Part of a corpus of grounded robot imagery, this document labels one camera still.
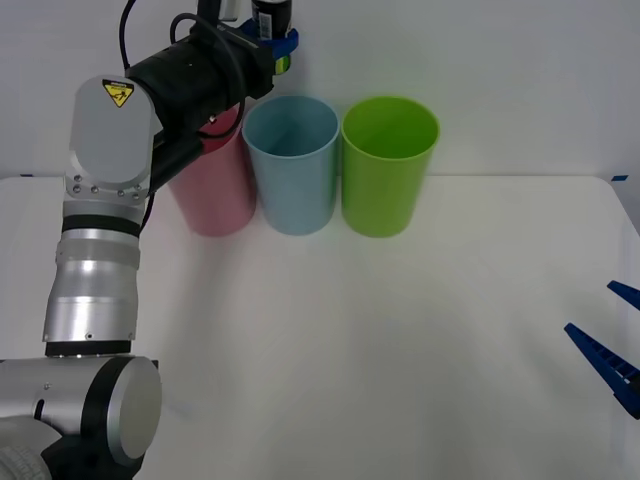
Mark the grey drink can green print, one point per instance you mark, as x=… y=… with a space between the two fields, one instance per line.
x=272 y=10

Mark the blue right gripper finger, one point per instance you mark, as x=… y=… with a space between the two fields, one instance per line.
x=627 y=295
x=610 y=365

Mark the silver and black left arm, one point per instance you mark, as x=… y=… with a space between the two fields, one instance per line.
x=110 y=135

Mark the green plastic waste bin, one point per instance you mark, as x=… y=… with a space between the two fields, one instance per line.
x=385 y=195

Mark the pale blue plastic waste bin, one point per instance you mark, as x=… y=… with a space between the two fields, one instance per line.
x=297 y=195

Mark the pink plastic waste bin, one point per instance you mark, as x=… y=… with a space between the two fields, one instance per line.
x=215 y=190

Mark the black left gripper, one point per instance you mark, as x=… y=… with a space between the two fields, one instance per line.
x=258 y=70

